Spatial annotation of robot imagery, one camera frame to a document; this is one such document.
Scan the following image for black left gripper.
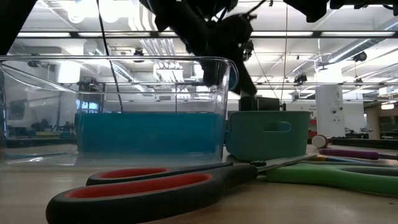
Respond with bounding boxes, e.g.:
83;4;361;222
200;14;258;96

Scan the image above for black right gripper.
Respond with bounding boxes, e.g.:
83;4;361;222
284;0;398;23

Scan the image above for white capped tube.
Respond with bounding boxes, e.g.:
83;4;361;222
311;134;332;149

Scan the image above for teal handled paintbrush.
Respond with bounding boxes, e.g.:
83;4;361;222
306;154;392;166

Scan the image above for purple scissors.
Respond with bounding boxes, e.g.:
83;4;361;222
318;148;398;161

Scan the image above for black overhead light bar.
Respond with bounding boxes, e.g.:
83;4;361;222
17;30;398;39

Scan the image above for black monitor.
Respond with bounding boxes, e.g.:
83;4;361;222
257;96;280;112

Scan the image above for clear plastic bin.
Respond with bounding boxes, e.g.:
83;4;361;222
0;55;239;167

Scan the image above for blue plastic bin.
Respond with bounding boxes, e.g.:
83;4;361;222
74;111;227;156

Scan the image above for white pillar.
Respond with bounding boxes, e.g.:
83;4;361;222
315;85;346;138

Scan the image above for green scissors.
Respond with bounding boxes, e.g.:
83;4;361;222
266;162;398;198

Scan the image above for red and black scissors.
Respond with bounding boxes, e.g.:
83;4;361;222
45;154;318;224

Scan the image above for thin hanging cable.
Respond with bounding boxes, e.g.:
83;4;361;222
279;2;289;103

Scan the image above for small teal handled bin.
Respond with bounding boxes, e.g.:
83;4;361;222
224;110;312;162

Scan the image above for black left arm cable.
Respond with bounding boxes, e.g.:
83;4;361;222
95;0;124;113

